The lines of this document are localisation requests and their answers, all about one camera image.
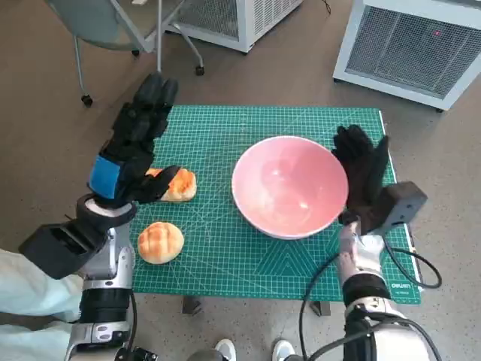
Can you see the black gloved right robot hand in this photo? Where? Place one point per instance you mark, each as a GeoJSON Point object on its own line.
{"type": "Point", "coordinates": [362, 176]}

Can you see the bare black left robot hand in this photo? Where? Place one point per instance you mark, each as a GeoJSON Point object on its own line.
{"type": "Point", "coordinates": [131, 150]}

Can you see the long orange-topped toy bread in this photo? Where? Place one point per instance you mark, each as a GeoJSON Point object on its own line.
{"type": "Point", "coordinates": [184, 184]}

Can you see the pink bowl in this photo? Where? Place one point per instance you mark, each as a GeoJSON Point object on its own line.
{"type": "Point", "coordinates": [289, 180]}

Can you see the round toy bread bun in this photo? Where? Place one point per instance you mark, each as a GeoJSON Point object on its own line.
{"type": "Point", "coordinates": [161, 242]}

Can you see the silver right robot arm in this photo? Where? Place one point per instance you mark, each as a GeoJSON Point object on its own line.
{"type": "Point", "coordinates": [360, 255]}

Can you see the green cutting mat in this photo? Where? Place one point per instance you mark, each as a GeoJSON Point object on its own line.
{"type": "Point", "coordinates": [225, 128]}

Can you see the grey metal pole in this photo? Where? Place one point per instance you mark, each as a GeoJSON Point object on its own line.
{"type": "Point", "coordinates": [160, 37]}

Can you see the grey office chair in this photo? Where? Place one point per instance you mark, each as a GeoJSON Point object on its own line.
{"type": "Point", "coordinates": [105, 22]}

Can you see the white mesh cabinet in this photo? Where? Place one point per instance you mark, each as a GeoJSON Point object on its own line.
{"type": "Point", "coordinates": [406, 49]}
{"type": "Point", "coordinates": [244, 22]}

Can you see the white shoe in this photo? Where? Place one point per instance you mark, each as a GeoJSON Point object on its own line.
{"type": "Point", "coordinates": [283, 350]}
{"type": "Point", "coordinates": [226, 349]}

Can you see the black electronics module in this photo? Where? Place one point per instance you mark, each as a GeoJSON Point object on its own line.
{"type": "Point", "coordinates": [139, 354]}

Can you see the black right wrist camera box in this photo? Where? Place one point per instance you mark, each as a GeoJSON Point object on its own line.
{"type": "Point", "coordinates": [407, 205]}

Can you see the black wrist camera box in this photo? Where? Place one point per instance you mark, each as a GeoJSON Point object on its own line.
{"type": "Point", "coordinates": [56, 248]}
{"type": "Point", "coordinates": [407, 205]}

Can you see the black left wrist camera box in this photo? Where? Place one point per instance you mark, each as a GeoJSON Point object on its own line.
{"type": "Point", "coordinates": [56, 248]}

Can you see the black table bracket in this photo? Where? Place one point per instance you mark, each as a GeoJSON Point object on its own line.
{"type": "Point", "coordinates": [322, 308]}
{"type": "Point", "coordinates": [191, 305]}

